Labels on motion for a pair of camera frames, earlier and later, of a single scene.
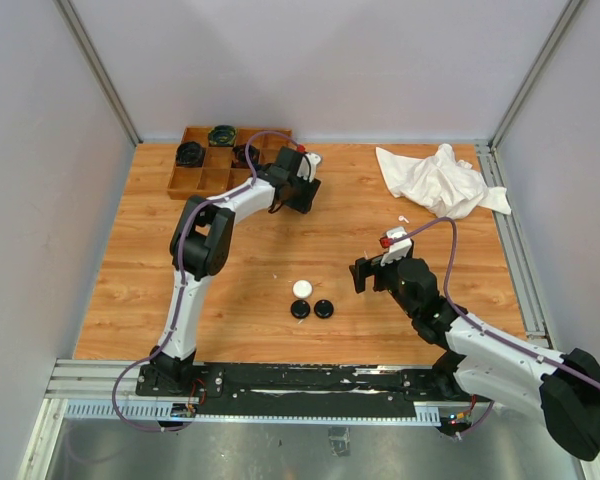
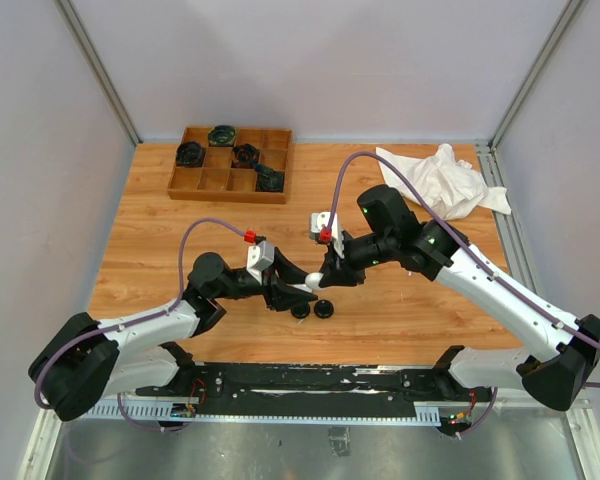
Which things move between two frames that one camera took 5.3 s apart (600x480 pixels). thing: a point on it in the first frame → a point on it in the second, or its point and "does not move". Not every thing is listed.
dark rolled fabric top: (222, 136) does not move
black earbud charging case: (323, 308) does not move
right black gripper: (365, 267) → (340, 271)
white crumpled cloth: (445, 185) does not move
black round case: (300, 309) does not move
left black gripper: (304, 204) → (286, 296)
